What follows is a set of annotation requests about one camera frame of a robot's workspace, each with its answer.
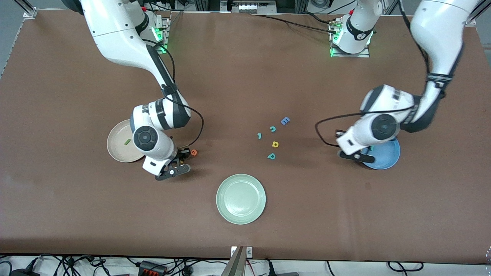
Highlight blue plate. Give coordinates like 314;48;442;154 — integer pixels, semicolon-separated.
361;138;401;170

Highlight beige brown plate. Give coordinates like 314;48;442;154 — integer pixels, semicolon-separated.
107;119;148;163

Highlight pale green plate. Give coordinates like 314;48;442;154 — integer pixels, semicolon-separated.
216;174;266;225

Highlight black orange power strip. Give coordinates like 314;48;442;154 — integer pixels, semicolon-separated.
138;261;167;276

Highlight silver metal rack equipment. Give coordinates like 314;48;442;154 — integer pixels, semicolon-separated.
221;0;277;14

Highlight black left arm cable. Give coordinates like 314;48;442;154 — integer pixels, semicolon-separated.
315;0;430;148

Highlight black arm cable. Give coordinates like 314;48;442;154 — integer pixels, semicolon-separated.
315;0;430;148
152;38;204;150

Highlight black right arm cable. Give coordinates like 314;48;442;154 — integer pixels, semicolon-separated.
152;38;204;150

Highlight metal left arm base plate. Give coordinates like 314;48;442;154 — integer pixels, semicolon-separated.
329;19;371;58

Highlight black velcro left arm strap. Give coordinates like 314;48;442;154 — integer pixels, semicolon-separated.
427;73;453;85

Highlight white post bracket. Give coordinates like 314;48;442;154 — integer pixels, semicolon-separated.
231;246;254;258

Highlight grey metal camera post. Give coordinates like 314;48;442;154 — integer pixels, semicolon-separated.
221;246;246;276

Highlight thin black table cable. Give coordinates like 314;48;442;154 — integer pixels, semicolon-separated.
303;11;335;24

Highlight thick black table cable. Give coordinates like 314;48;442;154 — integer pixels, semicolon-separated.
251;13;338;35

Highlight looped black floor cable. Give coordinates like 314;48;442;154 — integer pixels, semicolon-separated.
387;261;424;273

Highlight tangled black floor cables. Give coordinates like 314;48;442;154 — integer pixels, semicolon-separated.
0;255;215;276

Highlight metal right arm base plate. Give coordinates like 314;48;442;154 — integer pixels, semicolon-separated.
146;13;171;54

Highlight aluminium frame corner profile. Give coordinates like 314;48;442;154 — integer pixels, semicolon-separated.
462;0;491;25
15;0;38;19

